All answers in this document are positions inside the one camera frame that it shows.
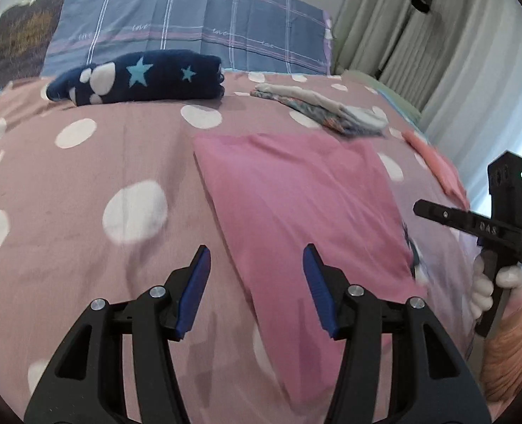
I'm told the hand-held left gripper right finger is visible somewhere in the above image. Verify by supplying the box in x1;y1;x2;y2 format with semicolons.
302;243;482;424

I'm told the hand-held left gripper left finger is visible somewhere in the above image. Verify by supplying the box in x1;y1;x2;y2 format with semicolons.
24;245;212;424

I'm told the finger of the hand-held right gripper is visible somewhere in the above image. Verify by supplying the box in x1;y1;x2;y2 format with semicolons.
413;200;471;230

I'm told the pink garment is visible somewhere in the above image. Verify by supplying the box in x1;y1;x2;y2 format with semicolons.
192;131;429;407

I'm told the person's right forearm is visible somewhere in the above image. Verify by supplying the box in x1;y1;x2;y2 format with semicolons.
482;230;522;402

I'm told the person's right hand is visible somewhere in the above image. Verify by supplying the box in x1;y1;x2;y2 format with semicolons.
469;256;522;319

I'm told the salmon pink cloth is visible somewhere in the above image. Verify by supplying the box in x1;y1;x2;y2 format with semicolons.
402;130;469;208

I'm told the white sheer curtain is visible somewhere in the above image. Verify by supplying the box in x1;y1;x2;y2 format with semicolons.
420;9;522;213

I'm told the folded floral patterned garment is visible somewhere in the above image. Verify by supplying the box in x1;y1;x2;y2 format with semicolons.
250;89;385;137

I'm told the folded grey garment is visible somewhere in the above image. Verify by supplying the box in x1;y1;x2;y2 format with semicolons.
254;83;390;129

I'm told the mauve polka dot bedsheet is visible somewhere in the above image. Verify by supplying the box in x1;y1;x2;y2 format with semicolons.
0;70;478;424

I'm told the grey curtain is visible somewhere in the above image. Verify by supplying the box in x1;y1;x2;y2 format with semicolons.
332;0;509;111

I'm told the black floor lamp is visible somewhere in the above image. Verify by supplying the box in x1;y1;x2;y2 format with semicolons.
376;0;435;80

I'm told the navy star print fleece garment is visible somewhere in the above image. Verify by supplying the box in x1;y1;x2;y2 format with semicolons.
46;49;225;107

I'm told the blue plaid pillow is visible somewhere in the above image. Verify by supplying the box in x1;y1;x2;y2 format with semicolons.
40;0;334;78

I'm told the dark tree print pillow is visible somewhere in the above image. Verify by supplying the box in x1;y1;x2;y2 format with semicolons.
0;0;70;91

